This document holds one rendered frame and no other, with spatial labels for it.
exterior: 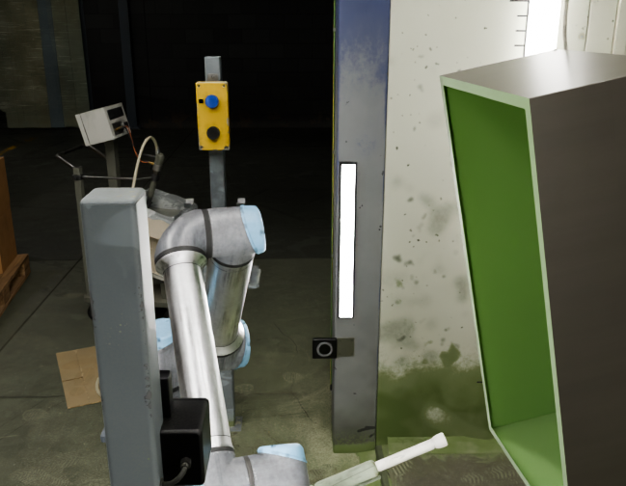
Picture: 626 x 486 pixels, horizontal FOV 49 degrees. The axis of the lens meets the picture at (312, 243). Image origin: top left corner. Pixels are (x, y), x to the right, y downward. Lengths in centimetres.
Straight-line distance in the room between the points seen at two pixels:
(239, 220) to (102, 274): 96
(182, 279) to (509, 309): 117
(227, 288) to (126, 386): 108
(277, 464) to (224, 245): 51
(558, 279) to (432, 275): 120
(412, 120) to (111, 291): 203
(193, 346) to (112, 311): 79
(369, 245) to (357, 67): 67
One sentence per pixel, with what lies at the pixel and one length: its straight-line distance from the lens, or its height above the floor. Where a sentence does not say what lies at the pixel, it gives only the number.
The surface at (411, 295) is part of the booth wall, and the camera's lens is 277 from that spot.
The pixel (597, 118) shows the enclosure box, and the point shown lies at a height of 159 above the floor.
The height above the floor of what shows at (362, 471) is 79.
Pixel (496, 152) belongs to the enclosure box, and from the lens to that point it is 213.
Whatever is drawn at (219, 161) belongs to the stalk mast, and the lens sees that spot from 280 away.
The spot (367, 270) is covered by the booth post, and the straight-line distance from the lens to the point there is 271.
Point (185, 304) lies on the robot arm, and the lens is 149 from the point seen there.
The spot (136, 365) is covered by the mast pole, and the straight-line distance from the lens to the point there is 69.
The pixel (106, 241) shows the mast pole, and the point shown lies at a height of 160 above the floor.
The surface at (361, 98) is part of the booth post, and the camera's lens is 255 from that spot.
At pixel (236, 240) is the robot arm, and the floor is 130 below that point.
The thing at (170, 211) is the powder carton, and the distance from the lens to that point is 440.
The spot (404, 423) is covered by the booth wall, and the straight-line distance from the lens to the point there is 305.
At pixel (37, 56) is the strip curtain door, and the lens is 1214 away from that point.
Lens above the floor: 180
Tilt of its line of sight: 18 degrees down
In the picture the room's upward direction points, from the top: straight up
